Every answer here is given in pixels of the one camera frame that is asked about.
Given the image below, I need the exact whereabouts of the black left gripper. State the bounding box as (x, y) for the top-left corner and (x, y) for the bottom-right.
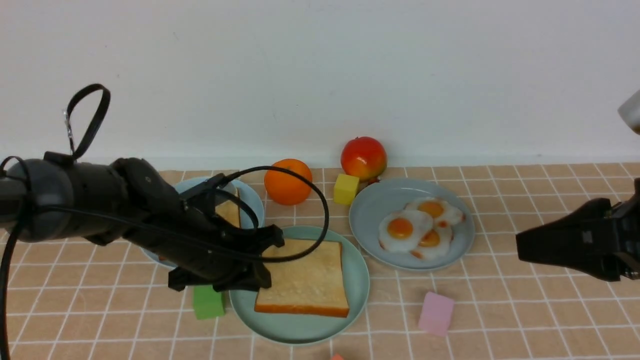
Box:
(114, 158), (285, 293)

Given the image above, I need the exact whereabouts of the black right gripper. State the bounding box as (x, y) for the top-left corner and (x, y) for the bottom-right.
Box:
(515, 178), (640, 282)

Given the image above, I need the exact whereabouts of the toast slice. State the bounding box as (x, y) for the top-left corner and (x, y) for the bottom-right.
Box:
(215, 194), (242, 228)
(254, 241), (350, 318)

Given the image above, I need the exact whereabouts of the fried egg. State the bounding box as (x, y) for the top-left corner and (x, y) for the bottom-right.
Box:
(409, 226), (454, 261)
(378, 209), (434, 254)
(404, 197), (466, 228)

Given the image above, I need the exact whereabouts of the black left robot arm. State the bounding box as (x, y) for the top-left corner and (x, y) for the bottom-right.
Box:
(1, 153), (284, 292)

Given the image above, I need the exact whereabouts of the green foam cube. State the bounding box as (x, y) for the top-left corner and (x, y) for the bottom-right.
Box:
(192, 285), (226, 321)

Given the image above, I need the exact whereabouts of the light blue left plate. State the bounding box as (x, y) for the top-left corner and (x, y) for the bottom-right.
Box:
(142, 177), (265, 269)

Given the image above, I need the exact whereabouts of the green centre plate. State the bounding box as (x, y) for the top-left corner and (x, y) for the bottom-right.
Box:
(229, 230), (371, 346)

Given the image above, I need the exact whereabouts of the orange fruit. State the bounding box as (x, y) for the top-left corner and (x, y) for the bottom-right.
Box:
(263, 158), (313, 206)

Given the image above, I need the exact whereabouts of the yellow foam cube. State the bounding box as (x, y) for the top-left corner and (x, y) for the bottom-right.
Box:
(333, 173), (361, 206)

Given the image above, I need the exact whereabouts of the red yellow apple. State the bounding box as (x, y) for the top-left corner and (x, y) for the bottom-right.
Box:
(340, 136), (387, 182)

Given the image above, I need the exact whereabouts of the grey-blue right plate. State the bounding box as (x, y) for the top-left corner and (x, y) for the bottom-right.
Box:
(349, 178), (477, 272)

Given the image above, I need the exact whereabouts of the checked peach tablecloth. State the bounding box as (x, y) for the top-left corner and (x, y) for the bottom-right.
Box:
(7, 162), (640, 360)

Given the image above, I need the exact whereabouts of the pink foam cube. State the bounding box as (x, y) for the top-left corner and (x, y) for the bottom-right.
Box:
(418, 291), (455, 337)

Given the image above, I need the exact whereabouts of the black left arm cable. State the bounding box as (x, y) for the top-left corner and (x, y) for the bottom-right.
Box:
(0, 83), (330, 360)

